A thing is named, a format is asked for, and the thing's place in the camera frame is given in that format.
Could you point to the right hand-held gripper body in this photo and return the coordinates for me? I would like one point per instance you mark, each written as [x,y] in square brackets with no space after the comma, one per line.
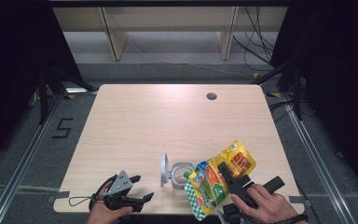
[275,183]

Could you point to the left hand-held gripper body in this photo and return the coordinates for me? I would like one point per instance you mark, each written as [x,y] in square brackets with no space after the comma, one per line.
[121,185]

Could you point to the yellow spouted refill pouch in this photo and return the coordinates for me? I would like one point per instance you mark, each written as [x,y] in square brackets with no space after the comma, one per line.
[209,186]

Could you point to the person's right hand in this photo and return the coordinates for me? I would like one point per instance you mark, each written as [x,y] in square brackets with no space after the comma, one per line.
[267,207]

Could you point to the person's left hand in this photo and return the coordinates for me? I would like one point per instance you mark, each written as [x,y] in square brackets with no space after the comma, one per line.
[101,216]

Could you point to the grey tape strip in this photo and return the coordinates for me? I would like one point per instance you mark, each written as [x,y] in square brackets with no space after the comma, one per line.
[301,200]
[60,196]

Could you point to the round grey table grommet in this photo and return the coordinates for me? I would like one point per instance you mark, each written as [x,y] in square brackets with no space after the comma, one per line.
[211,96]

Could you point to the yellow and black tape piece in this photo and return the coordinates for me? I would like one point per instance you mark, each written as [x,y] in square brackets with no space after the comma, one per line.
[273,94]

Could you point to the black metal stand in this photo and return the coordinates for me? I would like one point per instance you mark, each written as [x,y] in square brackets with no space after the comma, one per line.
[297,96]
[43,99]

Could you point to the short silver metal bar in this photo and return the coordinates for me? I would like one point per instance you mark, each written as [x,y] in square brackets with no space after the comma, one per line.
[77,90]

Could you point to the dark curtain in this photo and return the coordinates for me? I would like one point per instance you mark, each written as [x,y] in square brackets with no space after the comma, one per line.
[338,77]
[12,62]

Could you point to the light wooden shelf unit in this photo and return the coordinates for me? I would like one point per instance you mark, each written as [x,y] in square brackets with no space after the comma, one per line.
[115,37]

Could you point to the aluminium floor rail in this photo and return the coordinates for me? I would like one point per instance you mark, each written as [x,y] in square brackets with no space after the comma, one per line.
[318,165]
[21,165]

